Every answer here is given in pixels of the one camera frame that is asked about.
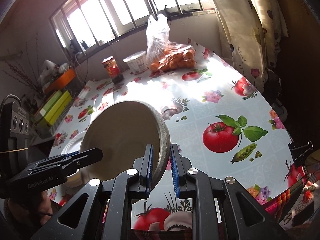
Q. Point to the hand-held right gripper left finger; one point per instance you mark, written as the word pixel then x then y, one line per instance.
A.
pixel 149 170

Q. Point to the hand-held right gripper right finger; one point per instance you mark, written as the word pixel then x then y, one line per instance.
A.
pixel 175 170

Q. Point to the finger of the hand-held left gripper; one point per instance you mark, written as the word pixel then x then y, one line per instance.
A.
pixel 90 156
pixel 50 162

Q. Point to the person's left hand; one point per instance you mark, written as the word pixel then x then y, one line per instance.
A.
pixel 45 203

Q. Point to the striped box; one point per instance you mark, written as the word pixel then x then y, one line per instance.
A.
pixel 63 122

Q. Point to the lime green box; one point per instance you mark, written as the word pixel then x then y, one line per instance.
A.
pixel 57 110

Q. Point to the green and white box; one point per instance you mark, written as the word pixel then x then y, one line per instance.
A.
pixel 48 103

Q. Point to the dried branches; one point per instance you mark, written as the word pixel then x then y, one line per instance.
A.
pixel 22 75

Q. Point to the sauce jar with red label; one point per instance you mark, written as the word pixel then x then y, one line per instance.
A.
pixel 112 71

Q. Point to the crumpled white plastic bag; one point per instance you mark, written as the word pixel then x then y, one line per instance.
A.
pixel 50 67

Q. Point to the white plastic tub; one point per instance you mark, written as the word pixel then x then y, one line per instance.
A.
pixel 136 63

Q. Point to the plastic bag of oranges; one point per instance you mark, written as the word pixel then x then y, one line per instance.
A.
pixel 172 55

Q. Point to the colourful patterned cloth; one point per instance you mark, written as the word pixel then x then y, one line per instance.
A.
pixel 295 200

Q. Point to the black binder clip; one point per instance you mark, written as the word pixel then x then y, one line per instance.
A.
pixel 298 155

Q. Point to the dark bag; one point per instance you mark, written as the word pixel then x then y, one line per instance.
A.
pixel 273 82

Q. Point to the cream patterned curtain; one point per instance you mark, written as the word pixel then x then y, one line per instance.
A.
pixel 252 35

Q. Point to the barred window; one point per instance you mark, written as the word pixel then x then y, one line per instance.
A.
pixel 130 5

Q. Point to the black hook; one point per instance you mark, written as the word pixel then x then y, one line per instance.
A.
pixel 168 12

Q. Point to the small silver binder clip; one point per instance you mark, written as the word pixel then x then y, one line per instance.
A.
pixel 190 8

